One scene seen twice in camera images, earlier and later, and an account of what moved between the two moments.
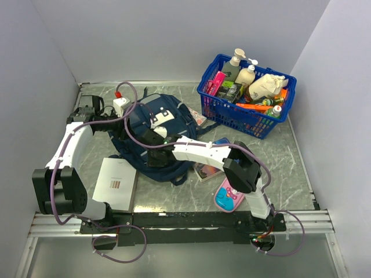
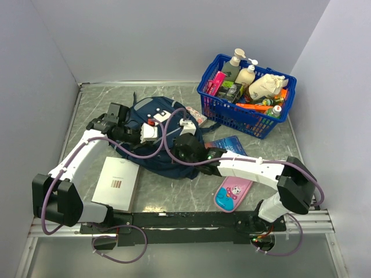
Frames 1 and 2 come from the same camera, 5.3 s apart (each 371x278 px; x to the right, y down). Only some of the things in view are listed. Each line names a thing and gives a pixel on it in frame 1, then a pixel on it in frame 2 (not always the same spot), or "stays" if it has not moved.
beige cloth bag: (269, 84) stays
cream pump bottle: (246, 75) stays
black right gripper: (153, 162) → (176, 149)
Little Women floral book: (199, 119) stays
